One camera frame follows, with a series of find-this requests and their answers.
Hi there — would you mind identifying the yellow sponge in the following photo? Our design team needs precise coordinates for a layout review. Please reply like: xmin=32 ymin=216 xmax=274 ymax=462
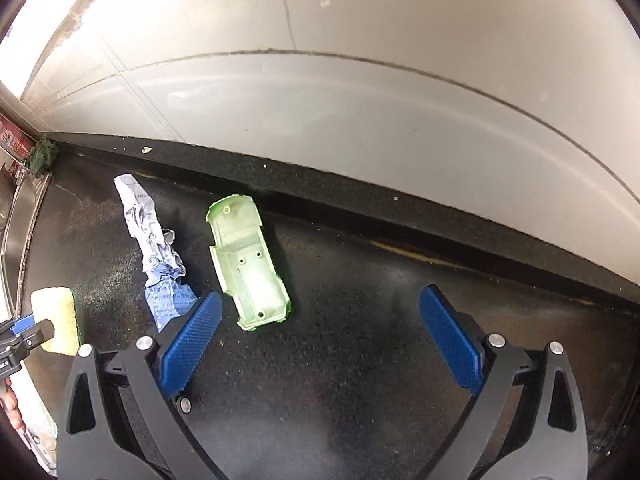
xmin=30 ymin=287 xmax=80 ymax=356

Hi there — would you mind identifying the person's hand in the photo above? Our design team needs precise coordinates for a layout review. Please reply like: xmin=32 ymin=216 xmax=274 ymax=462
xmin=1 ymin=377 xmax=25 ymax=434

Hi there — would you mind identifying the silver foil wrapper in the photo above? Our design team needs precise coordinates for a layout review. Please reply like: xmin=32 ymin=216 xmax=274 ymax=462
xmin=114 ymin=174 xmax=196 ymax=332

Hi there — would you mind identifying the stainless steel sink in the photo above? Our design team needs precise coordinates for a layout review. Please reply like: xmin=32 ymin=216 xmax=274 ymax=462
xmin=1 ymin=172 xmax=52 ymax=318

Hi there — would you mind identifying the light green toy car shell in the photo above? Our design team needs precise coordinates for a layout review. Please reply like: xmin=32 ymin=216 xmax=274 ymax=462
xmin=205 ymin=194 xmax=291 ymax=332

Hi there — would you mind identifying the dark green cloth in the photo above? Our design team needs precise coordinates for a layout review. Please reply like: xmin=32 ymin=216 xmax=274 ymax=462
xmin=27 ymin=134 xmax=58 ymax=178

